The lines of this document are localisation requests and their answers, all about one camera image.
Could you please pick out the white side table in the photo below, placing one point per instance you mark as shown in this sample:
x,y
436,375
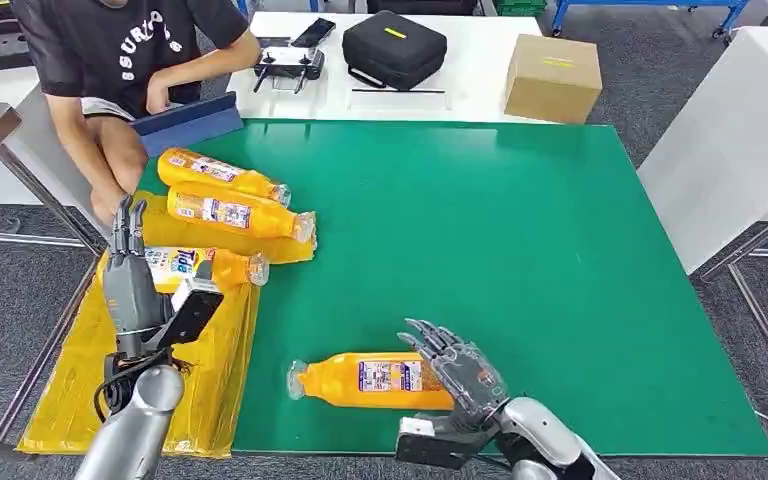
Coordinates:
x,y
728,146

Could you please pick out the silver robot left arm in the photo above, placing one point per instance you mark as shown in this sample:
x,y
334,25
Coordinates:
x,y
132,430

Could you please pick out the green plastic crate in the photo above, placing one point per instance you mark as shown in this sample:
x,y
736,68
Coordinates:
x,y
520,8

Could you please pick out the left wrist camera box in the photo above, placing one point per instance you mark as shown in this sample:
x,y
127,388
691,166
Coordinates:
x,y
192,314

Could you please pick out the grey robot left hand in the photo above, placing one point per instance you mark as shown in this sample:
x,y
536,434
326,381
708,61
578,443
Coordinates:
x,y
129,291

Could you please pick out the black smartphone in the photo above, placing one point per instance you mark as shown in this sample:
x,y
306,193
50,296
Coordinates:
x,y
313,32

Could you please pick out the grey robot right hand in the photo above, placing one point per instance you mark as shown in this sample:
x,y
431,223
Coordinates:
x,y
470,387

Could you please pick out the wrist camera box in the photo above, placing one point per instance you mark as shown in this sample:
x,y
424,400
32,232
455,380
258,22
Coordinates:
x,y
424,450
192,314

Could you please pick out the black flat device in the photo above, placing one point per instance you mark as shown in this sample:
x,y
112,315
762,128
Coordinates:
x,y
272,42

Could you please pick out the black remote controller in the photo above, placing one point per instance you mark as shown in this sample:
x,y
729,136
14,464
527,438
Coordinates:
x,y
289,63

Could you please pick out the black zip carry case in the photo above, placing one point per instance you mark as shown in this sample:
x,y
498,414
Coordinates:
x,y
390,52

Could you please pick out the orange drink bottle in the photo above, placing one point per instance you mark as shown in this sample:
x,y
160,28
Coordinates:
x,y
238,215
338,381
212,169

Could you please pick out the brown cardboard box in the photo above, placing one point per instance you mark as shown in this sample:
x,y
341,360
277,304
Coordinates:
x,y
551,83

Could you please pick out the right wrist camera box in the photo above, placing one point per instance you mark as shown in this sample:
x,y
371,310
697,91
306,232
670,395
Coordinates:
x,y
424,450

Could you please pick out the blue wheeled metal frame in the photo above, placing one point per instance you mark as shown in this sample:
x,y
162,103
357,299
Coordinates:
x,y
561,16

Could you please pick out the green table mat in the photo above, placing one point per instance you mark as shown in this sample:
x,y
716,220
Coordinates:
x,y
523,265

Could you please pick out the blue tablet case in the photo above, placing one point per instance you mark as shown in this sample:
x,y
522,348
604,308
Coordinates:
x,y
192,129

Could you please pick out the thin black rod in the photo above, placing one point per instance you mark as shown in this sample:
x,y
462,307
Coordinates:
x,y
397,90

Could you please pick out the person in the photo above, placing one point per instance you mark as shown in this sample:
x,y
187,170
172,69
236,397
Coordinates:
x,y
112,46

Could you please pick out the yellow plastic sheet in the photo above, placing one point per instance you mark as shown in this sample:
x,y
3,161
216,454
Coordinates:
x,y
212,371

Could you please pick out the person's left hand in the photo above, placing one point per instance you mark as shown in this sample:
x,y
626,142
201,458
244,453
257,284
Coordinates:
x,y
157,93

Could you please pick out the orange Tide label bottle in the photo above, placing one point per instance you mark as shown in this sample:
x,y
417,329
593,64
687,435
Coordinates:
x,y
232,268

